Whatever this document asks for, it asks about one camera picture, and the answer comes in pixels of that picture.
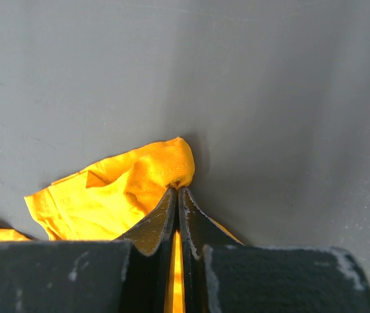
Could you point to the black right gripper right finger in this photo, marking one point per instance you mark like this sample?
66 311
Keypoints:
222 275

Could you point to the orange t shirt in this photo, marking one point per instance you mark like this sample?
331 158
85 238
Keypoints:
109 197

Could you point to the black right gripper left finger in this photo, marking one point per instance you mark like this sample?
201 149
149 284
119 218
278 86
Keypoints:
133 273

